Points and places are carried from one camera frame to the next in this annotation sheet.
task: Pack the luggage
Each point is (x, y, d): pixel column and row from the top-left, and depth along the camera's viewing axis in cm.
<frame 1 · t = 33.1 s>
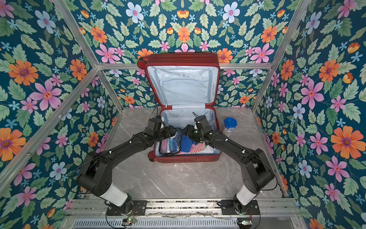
left hand: (174, 127, 87), fingers open
right hand: (183, 131, 84), fingers open
red hard-shell suitcase: (212, 152, 94), point 2 cm above the table
blue folded shirt: (186, 143, 93), point 7 cm above the table
red white striped shirt: (194, 148, 93), point 5 cm above the table
clear toiletry pouch: (172, 145, 93), point 7 cm above the table
clear jar blue lid: (229, 123, 95), point 14 cm above the table

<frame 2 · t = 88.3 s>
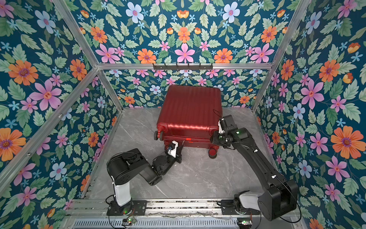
left hand: (184, 143, 84), fingers closed
right hand: (212, 138, 79), fingers open
red hard-shell suitcase: (190, 114, 115), point 3 cm above the table
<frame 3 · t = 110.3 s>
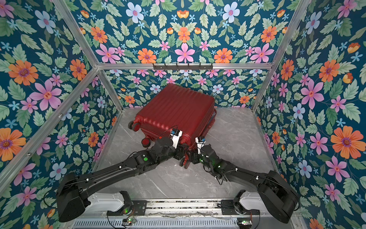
left hand: (187, 143, 73), fingers open
right hand: (189, 150, 82), fingers open
red hard-shell suitcase: (174, 107, 88), point 26 cm above the table
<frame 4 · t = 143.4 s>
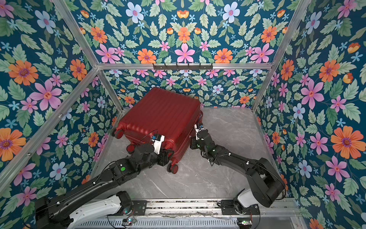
left hand: (173, 150, 70), fingers open
right hand: (191, 136, 86), fingers closed
red hard-shell suitcase: (146, 110, 88), point 25 cm above the table
